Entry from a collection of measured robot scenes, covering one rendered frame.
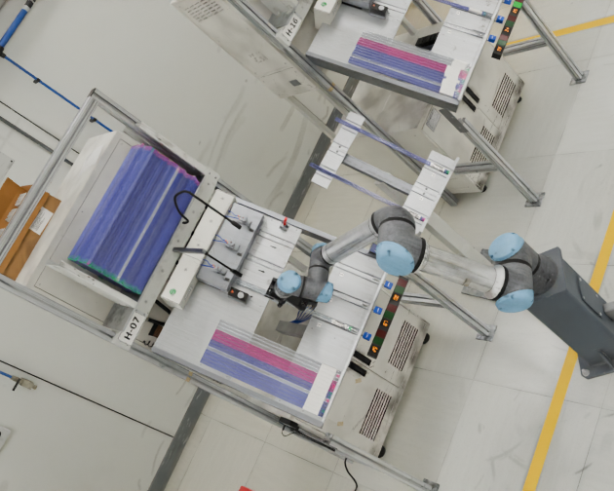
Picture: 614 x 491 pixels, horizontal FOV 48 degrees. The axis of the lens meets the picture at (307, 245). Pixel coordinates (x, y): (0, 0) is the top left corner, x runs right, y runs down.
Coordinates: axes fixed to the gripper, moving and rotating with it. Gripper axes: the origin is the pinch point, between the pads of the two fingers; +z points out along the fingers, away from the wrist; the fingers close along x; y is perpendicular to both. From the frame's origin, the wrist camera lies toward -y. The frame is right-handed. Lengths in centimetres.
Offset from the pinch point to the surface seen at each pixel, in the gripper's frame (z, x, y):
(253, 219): 0.3, -24.3, 23.5
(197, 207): 2.4, -19.4, 45.8
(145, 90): 130, -107, 121
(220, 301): 5.9, 9.9, 21.0
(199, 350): 5.7, 30.4, 20.1
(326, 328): -3.6, 3.5, -19.9
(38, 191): -21, 7, 94
